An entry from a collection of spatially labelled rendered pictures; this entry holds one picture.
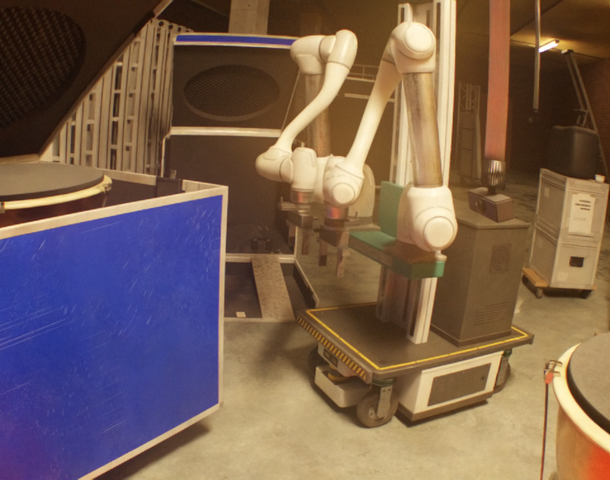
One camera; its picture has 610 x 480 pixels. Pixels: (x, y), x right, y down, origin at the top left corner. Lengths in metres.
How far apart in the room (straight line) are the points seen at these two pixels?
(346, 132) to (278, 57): 3.83
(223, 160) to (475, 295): 3.02
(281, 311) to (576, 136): 2.49
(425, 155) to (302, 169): 0.58
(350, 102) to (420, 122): 6.05
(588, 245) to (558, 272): 0.33
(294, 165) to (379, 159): 5.92
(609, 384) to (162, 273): 1.23
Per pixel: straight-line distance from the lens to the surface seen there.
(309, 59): 2.44
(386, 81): 1.97
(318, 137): 2.50
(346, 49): 2.35
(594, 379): 1.10
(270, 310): 3.42
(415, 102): 1.81
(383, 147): 8.10
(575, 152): 4.27
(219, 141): 4.85
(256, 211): 4.96
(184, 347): 1.82
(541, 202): 4.65
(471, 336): 2.43
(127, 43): 2.18
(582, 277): 4.39
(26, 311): 1.36
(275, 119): 4.79
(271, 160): 2.30
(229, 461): 2.07
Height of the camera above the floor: 1.24
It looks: 14 degrees down
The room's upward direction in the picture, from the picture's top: 4 degrees clockwise
